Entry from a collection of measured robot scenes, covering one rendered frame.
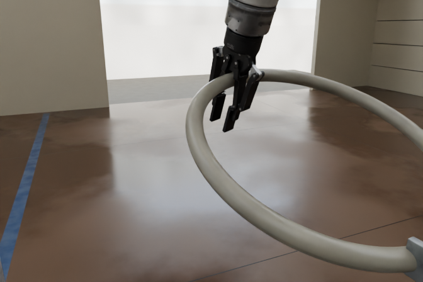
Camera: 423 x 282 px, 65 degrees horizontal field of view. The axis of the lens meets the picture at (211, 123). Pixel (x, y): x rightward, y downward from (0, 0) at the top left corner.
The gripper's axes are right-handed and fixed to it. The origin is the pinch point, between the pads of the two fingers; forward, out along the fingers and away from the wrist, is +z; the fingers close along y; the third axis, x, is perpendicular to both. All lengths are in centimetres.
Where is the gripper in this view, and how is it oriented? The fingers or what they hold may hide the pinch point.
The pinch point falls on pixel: (223, 113)
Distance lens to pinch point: 77.0
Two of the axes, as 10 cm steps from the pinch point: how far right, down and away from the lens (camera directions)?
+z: -1.9, 7.9, 5.8
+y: 6.5, 5.4, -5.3
